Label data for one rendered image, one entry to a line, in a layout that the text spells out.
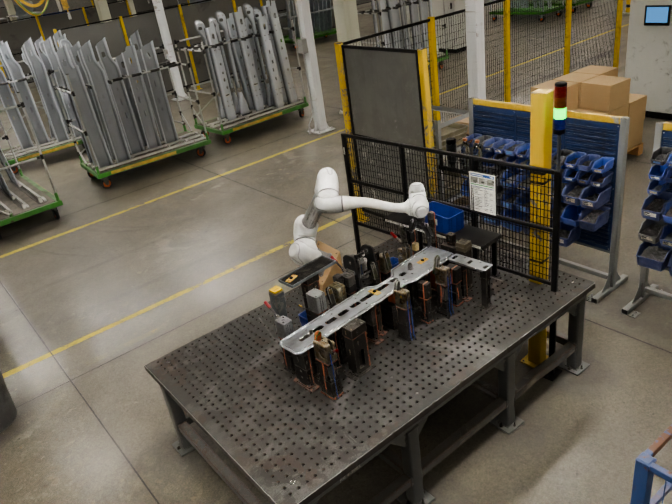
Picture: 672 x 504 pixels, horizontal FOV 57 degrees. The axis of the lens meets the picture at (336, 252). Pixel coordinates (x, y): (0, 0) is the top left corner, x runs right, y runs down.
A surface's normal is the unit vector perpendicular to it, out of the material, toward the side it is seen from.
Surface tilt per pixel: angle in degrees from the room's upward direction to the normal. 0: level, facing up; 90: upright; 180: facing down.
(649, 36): 90
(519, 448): 0
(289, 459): 0
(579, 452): 0
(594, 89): 90
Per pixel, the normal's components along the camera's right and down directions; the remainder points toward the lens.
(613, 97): 0.56, 0.31
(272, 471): -0.14, -0.88
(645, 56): -0.76, 0.39
